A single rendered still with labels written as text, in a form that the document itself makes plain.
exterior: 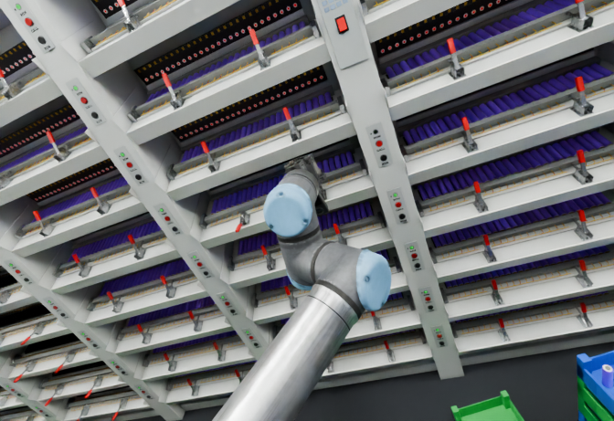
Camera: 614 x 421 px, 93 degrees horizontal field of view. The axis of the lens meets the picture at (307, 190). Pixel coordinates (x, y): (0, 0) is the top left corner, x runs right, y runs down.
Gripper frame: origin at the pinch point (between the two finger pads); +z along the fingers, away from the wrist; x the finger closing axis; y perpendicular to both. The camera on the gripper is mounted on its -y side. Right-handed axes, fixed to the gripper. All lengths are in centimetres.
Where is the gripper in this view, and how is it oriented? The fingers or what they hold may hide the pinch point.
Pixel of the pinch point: (312, 173)
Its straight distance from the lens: 88.0
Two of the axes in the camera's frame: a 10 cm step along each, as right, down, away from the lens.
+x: -9.2, 3.2, 2.4
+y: -3.7, -9.0, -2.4
